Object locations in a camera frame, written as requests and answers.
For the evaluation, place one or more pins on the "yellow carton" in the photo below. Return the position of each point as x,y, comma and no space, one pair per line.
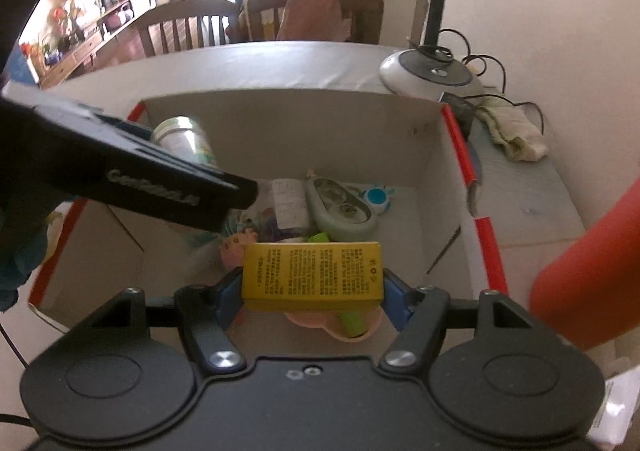
310,276

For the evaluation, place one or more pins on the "white cloth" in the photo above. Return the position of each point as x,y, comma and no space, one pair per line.
515,133

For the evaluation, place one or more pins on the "green lid jar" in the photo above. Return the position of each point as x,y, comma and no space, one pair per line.
182,136

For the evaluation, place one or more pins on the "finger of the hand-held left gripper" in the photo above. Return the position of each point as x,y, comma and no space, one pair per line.
117,123

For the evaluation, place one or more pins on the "lime green marker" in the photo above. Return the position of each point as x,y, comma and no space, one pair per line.
352,323

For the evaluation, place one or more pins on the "wooden tv cabinet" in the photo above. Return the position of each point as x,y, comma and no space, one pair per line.
80,51

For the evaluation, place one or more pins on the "red water bottle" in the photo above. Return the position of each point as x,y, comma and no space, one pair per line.
585,281

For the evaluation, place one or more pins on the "pink cloth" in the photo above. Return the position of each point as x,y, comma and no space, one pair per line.
310,11

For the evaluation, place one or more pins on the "small white bottle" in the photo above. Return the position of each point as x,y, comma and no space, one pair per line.
289,203

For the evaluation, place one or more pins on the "black power adaptor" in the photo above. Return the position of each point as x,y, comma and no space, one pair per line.
460,111

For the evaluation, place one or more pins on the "grey desk lamp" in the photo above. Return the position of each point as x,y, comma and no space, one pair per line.
430,71

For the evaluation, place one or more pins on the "red cardboard box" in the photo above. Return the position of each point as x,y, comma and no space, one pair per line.
325,131

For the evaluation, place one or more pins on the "white paper box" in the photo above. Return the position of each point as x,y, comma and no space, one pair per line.
617,406

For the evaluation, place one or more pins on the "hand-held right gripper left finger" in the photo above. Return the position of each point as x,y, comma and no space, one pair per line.
227,298

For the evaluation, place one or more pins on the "small colourful toy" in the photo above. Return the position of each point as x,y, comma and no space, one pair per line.
250,226

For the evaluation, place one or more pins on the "person's left hand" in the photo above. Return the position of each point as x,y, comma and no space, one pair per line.
17,256

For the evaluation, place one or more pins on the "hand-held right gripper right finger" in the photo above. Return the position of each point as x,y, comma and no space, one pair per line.
397,303

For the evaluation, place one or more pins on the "wooden chair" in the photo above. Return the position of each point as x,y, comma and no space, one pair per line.
365,16
185,8

